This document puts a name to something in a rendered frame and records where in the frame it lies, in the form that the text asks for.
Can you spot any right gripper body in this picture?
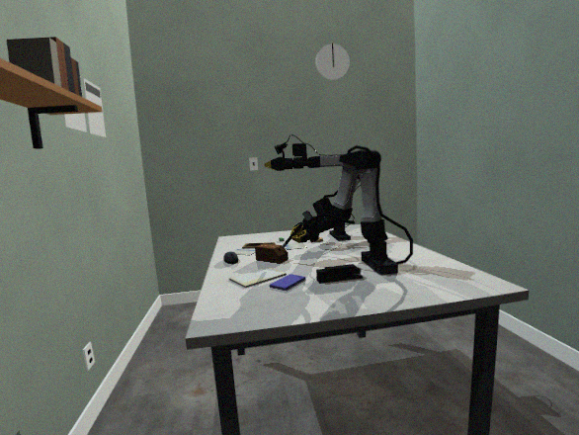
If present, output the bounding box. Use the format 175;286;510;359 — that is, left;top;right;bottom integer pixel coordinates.
270;157;292;171

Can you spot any brown wooden block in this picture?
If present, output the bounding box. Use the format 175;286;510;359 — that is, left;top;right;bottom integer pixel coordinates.
255;243;289;263

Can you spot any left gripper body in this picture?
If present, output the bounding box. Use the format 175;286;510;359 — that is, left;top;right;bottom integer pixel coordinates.
294;218;325;243

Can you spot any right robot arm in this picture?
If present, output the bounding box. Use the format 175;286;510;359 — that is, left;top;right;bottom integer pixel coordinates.
275;143;351;239

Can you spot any black computer mouse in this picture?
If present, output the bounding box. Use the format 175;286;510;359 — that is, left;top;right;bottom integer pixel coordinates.
223;251;238;264

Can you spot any blue flat rectangular block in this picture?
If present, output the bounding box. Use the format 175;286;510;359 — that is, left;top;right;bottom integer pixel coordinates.
270;274;305;291

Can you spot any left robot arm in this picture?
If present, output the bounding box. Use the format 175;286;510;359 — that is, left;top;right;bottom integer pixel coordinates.
302;150;398;269

